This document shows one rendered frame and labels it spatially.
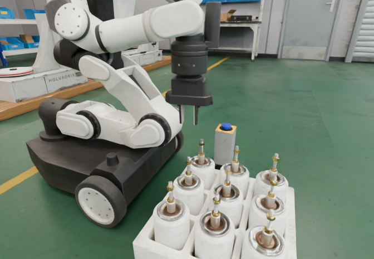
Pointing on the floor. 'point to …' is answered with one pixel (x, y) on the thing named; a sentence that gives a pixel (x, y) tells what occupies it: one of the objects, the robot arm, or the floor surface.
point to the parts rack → (18, 19)
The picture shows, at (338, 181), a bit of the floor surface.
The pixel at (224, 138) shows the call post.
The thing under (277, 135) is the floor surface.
